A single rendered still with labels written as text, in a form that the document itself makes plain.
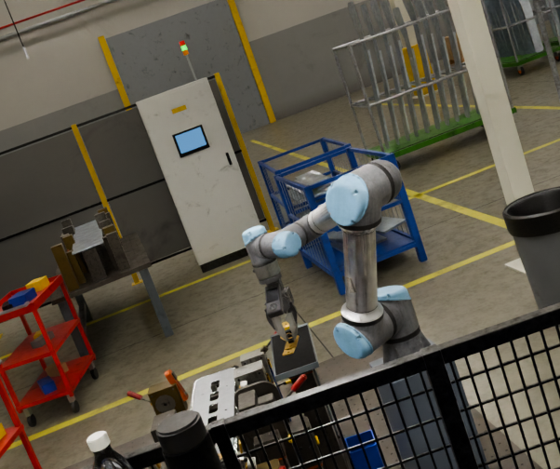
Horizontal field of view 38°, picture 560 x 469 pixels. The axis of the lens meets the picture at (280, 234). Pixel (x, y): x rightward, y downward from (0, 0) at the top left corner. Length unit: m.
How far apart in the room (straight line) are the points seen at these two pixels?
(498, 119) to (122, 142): 5.12
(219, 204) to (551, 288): 4.87
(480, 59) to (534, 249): 1.52
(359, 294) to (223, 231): 6.93
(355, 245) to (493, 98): 3.81
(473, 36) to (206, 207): 4.22
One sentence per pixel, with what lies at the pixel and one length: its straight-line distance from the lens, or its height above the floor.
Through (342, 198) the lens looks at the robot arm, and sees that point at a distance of 2.01.
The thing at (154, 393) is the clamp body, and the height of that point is 1.06.
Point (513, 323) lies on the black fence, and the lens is 1.34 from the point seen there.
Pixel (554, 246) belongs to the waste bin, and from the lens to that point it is 4.82.
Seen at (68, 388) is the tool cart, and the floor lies 0.22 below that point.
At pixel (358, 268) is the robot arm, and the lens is 2.12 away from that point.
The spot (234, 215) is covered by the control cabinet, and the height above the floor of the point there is 0.49.
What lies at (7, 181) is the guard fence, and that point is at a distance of 9.82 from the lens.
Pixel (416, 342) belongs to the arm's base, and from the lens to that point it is 2.36.
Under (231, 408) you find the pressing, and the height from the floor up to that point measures 1.00.
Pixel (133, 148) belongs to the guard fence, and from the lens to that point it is 9.70.
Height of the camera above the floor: 2.07
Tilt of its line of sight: 12 degrees down
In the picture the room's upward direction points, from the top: 20 degrees counter-clockwise
